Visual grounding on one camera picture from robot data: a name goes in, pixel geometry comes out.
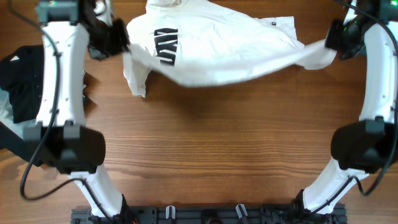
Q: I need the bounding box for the white polo shirt black print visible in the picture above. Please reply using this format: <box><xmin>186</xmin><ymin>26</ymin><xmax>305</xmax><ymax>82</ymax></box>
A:
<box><xmin>123</xmin><ymin>0</ymin><xmax>336</xmax><ymax>96</ymax></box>

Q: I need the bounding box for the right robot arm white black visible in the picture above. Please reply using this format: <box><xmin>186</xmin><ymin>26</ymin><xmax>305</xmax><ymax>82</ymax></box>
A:
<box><xmin>295</xmin><ymin>1</ymin><xmax>397</xmax><ymax>218</ymax></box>

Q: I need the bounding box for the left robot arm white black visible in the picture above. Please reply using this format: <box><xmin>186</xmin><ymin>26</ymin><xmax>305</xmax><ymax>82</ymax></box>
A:
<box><xmin>23</xmin><ymin>1</ymin><xmax>129</xmax><ymax>223</ymax></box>

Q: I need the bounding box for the black folded polo shirt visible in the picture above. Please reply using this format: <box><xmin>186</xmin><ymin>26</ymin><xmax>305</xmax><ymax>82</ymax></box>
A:
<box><xmin>1</xmin><ymin>45</ymin><xmax>44</xmax><ymax>123</ymax></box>

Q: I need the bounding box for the light blue denim garment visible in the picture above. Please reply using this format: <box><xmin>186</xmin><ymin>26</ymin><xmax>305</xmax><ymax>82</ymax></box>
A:
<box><xmin>1</xmin><ymin>90</ymin><xmax>35</xmax><ymax>138</ymax></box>

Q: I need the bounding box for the black folded garment bottom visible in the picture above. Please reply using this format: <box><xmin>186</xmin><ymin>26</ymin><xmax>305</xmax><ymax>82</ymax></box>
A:
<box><xmin>1</xmin><ymin>123</ymin><xmax>34</xmax><ymax>162</ymax></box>

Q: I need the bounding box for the left black cable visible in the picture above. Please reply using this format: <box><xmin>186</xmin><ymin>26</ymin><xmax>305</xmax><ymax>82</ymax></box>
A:
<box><xmin>6</xmin><ymin>0</ymin><xmax>113</xmax><ymax>224</ymax></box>

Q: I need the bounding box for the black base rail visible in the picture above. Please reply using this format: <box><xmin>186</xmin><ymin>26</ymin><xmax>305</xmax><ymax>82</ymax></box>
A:
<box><xmin>70</xmin><ymin>203</ymin><xmax>348</xmax><ymax>224</ymax></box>

